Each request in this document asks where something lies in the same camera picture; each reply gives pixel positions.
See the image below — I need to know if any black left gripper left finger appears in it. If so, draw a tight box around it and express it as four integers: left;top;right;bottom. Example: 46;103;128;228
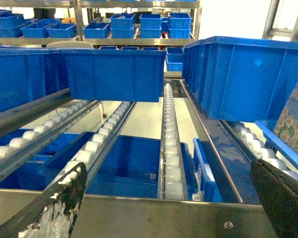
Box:
0;162;87;238

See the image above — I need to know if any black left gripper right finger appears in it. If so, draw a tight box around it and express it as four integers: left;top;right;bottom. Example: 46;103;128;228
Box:
250;159;298;238

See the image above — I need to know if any flower gift bag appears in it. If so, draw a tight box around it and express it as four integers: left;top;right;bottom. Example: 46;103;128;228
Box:
273;81;298;154

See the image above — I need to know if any blue tray holding bag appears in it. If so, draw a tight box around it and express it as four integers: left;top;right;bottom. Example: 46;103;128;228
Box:
255;119;298;170

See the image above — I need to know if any white roller track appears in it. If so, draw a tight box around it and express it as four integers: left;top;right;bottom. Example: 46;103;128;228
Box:
157;83;184;200

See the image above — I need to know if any blue bin right rack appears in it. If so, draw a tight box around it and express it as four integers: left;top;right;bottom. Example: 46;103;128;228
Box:
182;36;298;122

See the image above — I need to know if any blue bin rack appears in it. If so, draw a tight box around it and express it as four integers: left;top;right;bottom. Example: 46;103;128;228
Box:
0;47;69;113
60;49;166;102
182;36;298;122

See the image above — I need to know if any blue bin left rack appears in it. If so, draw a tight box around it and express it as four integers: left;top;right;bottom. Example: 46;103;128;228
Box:
0;47;69;113

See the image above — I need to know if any blue bin centre rack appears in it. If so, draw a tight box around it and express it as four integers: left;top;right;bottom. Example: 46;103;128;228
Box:
60;49;166;102

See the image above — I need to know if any steel flow rack frame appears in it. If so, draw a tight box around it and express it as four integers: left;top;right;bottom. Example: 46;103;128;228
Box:
0;0;279;238

